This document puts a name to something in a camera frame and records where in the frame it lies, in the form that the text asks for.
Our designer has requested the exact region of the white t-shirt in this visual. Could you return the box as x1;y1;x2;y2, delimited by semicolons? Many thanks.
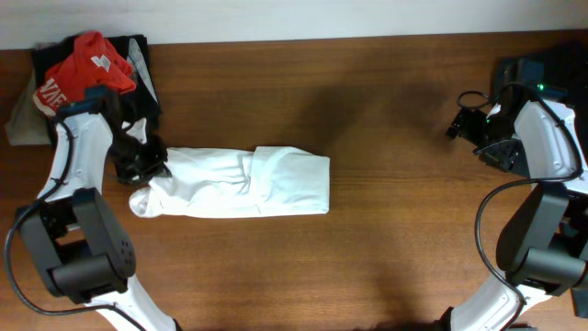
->
129;146;330;219

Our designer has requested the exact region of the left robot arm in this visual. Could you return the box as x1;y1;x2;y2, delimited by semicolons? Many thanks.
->
4;86;180;330

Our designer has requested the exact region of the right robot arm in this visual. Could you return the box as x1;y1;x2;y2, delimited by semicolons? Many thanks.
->
437;57;587;330

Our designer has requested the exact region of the dark garment at right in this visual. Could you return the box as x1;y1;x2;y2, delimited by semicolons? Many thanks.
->
491;40;587;154

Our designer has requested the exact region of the red printed t-shirt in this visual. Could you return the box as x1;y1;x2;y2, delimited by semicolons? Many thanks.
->
32;31;136;117

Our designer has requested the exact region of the black folded garment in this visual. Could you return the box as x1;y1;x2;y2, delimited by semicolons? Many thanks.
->
31;32;162;134

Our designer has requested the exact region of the grey folded garment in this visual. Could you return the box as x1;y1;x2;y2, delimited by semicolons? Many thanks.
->
5;74;51;146

